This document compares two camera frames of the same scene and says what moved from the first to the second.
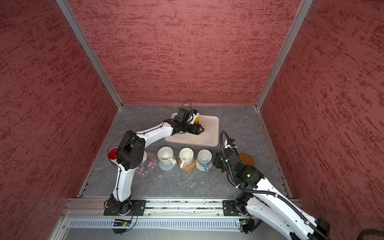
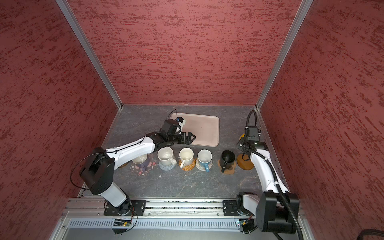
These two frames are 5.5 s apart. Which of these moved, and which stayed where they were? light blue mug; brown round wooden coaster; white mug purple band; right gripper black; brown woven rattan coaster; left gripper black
Moved: left gripper black; right gripper black
Stayed: brown round wooden coaster; light blue mug; brown woven rattan coaster; white mug purple band
